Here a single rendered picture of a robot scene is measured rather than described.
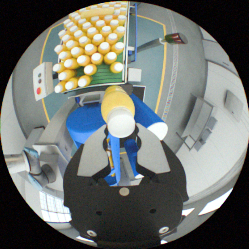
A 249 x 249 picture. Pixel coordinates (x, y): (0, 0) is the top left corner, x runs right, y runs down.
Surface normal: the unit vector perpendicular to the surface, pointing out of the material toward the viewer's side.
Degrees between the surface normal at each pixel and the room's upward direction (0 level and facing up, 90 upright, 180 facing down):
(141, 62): 0
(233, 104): 90
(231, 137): 90
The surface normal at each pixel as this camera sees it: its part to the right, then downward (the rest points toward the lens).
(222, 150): -0.97, 0.10
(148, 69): 0.25, 0.58
